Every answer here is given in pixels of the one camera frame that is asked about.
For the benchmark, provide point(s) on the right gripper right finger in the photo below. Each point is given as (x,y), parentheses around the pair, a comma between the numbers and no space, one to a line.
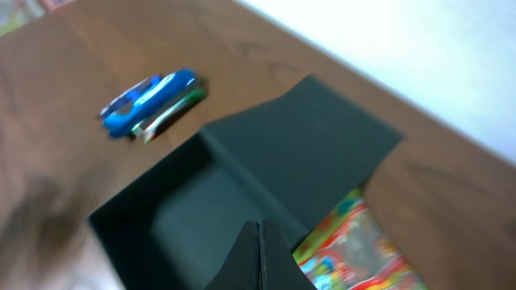
(278,269)

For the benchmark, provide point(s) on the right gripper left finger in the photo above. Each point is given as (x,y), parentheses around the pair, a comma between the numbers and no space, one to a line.
(241,268)

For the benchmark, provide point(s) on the Haribo worms gummy bag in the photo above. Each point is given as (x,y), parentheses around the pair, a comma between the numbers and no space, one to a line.
(347,250)

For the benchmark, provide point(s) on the blue Oreo cookie pack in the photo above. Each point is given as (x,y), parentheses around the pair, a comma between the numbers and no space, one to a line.
(120,123)

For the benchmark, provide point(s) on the dark green open box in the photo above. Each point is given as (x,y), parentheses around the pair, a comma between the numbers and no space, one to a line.
(290,160)

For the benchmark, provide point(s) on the green wrapped snack bar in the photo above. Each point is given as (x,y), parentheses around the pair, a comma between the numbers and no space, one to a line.
(161,120)

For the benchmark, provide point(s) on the purple Dairy Milk bar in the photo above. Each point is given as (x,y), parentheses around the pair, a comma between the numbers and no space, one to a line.
(129,95)

